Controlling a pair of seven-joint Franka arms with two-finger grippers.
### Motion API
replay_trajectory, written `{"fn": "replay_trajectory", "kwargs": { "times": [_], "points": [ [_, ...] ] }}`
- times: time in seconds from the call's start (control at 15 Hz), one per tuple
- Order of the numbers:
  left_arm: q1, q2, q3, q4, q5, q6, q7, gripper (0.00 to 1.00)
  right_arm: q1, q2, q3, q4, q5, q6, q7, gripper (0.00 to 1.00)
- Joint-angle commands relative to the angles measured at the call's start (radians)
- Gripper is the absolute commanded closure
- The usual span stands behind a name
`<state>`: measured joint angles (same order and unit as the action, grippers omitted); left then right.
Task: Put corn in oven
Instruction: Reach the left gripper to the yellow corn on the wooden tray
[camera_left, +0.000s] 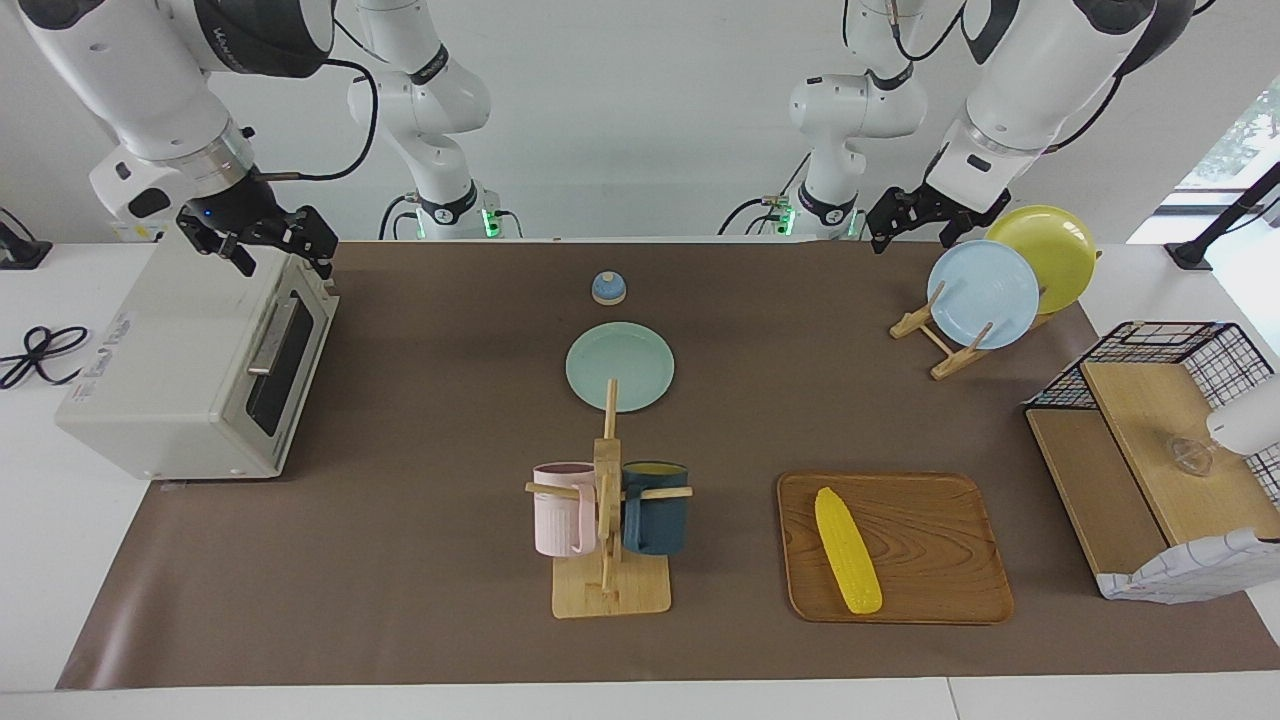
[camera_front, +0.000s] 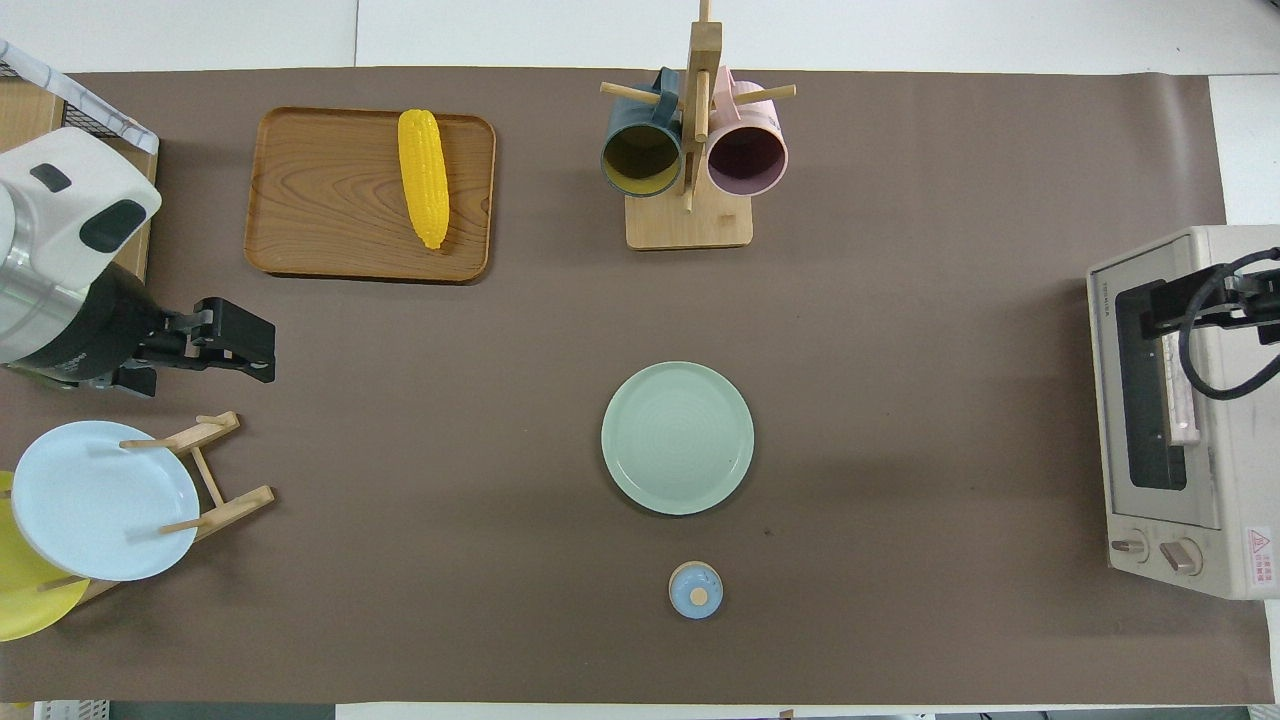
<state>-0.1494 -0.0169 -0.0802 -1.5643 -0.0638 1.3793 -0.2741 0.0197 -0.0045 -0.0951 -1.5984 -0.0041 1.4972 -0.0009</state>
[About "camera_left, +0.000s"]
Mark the cream white toaster oven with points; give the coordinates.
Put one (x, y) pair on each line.
(160, 370)

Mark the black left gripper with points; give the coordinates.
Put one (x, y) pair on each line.
(950, 207)

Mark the light wooden stepped shelf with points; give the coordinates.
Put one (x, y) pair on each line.
(1140, 420)

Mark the white rounded device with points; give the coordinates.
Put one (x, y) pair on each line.
(1250, 420)

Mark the black angled stand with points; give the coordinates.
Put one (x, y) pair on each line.
(1215, 232)

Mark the pink mug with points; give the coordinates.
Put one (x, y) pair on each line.
(560, 510)

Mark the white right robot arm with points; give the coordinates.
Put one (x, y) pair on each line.
(150, 90)

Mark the yellow corn cob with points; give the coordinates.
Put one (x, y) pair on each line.
(847, 550)

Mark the wooden plate rack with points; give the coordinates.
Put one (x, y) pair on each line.
(950, 362)

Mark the mint green plate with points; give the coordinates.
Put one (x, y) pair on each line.
(635, 355)

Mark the clear glass cup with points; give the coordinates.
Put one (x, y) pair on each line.
(1190, 457)

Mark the yellow plate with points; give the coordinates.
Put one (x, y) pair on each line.
(1060, 250)

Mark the wooden mug rack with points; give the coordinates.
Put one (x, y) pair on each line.
(608, 590)

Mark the oven door with glass window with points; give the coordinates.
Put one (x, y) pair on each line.
(300, 355)

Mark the dark blue mug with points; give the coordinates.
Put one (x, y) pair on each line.
(660, 520)

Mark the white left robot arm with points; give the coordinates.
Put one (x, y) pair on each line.
(1030, 90)

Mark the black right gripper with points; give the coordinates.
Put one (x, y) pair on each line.
(235, 212)

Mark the light blue plate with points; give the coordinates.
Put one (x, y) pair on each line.
(985, 290)

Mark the white checked cloth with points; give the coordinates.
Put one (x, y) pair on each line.
(1200, 570)

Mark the brown wooden tray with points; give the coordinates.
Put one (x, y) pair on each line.
(930, 550)

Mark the brown table mat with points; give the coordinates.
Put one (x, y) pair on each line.
(400, 560)

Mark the white wall socket box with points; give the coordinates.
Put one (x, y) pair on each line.
(125, 232)

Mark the black clamp stand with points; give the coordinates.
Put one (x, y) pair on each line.
(20, 255)

